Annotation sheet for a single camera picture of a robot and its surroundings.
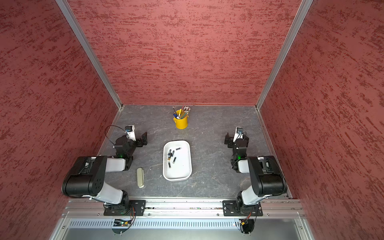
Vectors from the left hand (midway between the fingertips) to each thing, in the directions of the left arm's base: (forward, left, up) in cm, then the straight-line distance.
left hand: (139, 134), depth 93 cm
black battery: (-6, -25, -7) cm, 27 cm away
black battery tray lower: (-16, -20, -8) cm, 27 cm away
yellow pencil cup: (+13, -25, -5) cm, 29 cm away
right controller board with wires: (-46, -61, -6) cm, 77 cm away
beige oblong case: (-25, -6, -5) cm, 26 cm away
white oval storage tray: (-17, -25, -7) cm, 31 cm away
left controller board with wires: (-46, +1, -10) cm, 47 cm away
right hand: (+1, -61, 0) cm, 61 cm away
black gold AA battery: (-11, -19, -7) cm, 24 cm away
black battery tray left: (-8, -19, -8) cm, 23 cm away
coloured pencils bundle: (+17, -26, +2) cm, 31 cm away
